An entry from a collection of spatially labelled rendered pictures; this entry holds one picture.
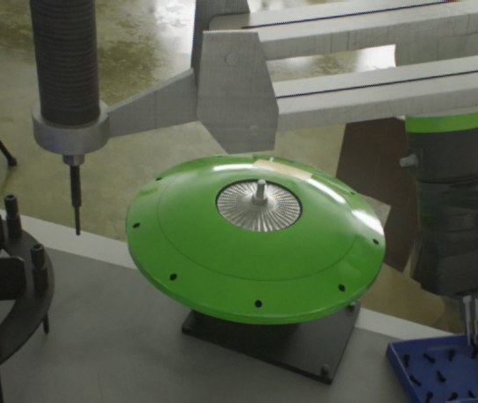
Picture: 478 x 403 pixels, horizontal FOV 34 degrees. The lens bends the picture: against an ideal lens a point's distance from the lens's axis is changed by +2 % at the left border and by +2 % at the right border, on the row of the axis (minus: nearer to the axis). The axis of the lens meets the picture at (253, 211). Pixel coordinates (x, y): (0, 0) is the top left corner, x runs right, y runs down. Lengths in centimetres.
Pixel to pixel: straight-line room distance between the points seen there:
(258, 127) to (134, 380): 49
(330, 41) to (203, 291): 40
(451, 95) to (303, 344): 51
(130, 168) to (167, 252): 205
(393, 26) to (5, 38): 339
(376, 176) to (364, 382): 72
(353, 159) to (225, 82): 113
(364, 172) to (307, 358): 73
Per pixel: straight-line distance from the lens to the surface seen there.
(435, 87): 56
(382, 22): 52
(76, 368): 97
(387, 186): 163
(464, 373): 103
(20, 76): 352
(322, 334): 101
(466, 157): 91
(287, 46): 51
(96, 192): 279
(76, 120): 53
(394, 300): 154
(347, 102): 54
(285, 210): 92
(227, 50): 50
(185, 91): 54
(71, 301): 105
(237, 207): 91
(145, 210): 93
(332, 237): 90
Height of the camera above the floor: 164
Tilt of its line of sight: 37 degrees down
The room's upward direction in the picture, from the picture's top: 7 degrees clockwise
